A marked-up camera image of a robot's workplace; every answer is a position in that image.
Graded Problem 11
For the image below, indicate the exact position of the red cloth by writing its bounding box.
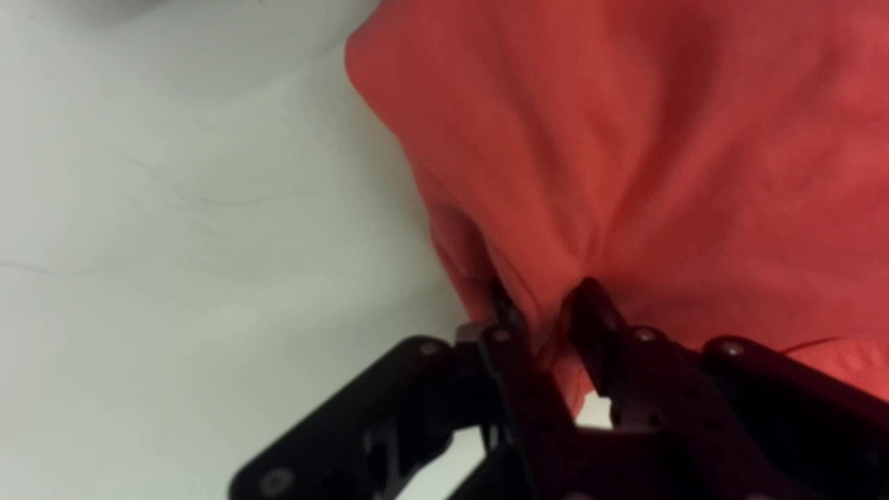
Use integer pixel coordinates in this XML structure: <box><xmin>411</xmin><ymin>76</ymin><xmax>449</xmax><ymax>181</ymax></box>
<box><xmin>346</xmin><ymin>0</ymin><xmax>889</xmax><ymax>422</ymax></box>

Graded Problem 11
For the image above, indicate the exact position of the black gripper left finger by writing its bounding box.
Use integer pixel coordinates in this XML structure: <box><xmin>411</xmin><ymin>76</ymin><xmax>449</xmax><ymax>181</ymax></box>
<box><xmin>228</xmin><ymin>276</ymin><xmax>601</xmax><ymax>500</ymax></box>

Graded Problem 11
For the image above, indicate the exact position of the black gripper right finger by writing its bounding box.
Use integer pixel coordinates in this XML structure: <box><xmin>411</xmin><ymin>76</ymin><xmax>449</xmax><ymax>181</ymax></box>
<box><xmin>558</xmin><ymin>276</ymin><xmax>889</xmax><ymax>500</ymax></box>

